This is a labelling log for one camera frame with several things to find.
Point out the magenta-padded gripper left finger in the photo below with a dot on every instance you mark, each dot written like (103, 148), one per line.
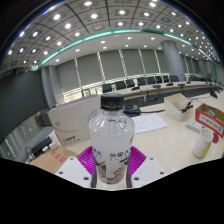
(71, 170)

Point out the small beige open box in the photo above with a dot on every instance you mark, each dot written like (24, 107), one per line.
(173, 108)

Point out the large white carton box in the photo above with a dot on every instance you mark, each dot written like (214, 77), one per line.
(71, 123)

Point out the white paper sheet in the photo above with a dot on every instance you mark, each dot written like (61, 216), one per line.
(148, 123)

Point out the flat round red coaster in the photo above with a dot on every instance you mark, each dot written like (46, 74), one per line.
(216, 138)

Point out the black tool in beige box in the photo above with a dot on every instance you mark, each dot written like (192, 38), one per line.
(187, 106)

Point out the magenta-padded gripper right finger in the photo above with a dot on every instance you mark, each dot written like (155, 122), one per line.
(150, 168)

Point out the clear black-capped water bottle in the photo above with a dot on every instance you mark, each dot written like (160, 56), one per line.
(111, 136)

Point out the row of black office chairs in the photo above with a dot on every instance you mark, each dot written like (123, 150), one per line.
(130, 83)

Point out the long curved conference desk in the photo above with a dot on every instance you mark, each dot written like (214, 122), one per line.
(160, 90)

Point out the black desk phone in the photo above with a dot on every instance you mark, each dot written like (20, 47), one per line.
(131, 110)

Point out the brown red-labelled cardboard box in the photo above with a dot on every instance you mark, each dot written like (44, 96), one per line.
(210, 121)

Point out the round ceiling lights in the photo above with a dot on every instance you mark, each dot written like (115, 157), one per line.
(94, 15)

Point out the flat brown cardboard sheet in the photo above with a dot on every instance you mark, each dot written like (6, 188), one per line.
(50, 160)

